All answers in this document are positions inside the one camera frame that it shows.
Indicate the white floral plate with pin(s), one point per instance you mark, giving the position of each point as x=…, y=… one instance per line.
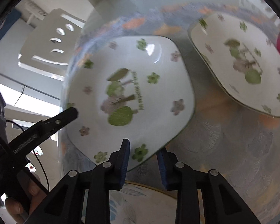
x=135, y=88
x=242, y=59

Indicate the white chair left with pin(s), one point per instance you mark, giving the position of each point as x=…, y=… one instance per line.
x=49, y=47

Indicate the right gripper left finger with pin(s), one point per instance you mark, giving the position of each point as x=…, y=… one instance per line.
x=122, y=161

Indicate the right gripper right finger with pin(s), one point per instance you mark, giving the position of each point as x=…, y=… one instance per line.
x=166, y=163

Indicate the round leaf pattern plate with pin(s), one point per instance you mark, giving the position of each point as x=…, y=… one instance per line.
x=141, y=204

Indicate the left hand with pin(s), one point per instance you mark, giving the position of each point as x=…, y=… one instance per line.
x=14, y=203

